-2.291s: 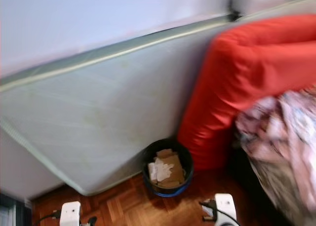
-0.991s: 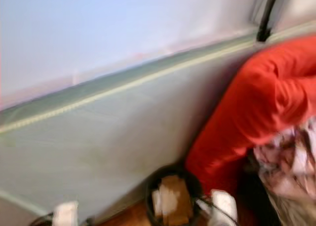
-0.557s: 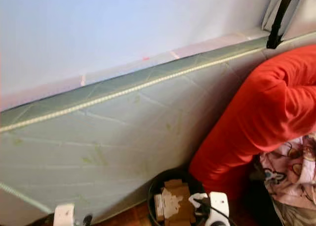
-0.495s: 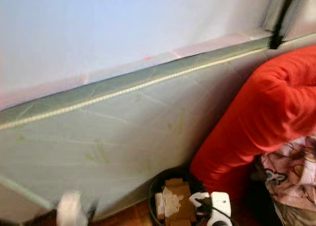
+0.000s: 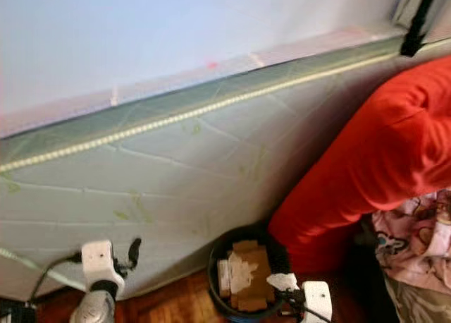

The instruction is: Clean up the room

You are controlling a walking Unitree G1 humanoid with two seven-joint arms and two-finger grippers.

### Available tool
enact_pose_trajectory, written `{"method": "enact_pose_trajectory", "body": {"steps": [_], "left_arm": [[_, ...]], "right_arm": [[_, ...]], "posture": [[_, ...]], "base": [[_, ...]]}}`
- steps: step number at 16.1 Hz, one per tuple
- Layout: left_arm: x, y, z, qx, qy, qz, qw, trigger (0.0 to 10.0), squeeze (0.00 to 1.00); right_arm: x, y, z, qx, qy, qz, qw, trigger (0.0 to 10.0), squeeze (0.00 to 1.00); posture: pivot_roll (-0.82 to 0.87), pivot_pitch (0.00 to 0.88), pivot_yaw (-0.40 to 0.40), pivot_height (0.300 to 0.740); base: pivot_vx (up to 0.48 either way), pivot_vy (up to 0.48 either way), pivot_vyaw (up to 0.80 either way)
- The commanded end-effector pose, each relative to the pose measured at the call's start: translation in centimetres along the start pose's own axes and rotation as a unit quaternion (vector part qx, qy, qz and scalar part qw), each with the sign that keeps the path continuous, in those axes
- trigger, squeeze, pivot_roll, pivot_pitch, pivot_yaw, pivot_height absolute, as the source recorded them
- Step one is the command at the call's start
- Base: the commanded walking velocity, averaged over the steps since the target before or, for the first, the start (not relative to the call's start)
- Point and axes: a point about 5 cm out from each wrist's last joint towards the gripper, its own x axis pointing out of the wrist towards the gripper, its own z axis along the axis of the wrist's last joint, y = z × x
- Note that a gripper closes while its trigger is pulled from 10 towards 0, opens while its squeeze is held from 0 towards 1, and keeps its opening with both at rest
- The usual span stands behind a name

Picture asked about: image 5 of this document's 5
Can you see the white paper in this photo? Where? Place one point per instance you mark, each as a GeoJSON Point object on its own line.
{"type": "Point", "coordinates": [282, 282]}

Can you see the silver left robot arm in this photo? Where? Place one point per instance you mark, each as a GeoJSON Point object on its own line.
{"type": "Point", "coordinates": [95, 310]}

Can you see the brown cardboard pieces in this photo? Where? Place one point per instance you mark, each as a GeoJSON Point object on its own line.
{"type": "Point", "coordinates": [257, 284]}

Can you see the white printed paper scrap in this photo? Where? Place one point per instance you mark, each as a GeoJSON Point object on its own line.
{"type": "Point", "coordinates": [243, 270]}

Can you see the white green quilted mattress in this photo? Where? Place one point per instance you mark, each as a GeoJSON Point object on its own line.
{"type": "Point", "coordinates": [169, 189]}

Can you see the black round waste bin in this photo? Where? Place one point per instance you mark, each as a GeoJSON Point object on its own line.
{"type": "Point", "coordinates": [215, 266]}

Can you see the pink cartoon print blanket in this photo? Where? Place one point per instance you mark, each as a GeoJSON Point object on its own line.
{"type": "Point", "coordinates": [416, 238]}

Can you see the red bean bag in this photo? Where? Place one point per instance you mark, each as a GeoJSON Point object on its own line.
{"type": "Point", "coordinates": [373, 154]}

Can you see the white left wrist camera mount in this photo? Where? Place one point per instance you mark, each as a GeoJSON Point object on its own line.
{"type": "Point", "coordinates": [100, 261]}

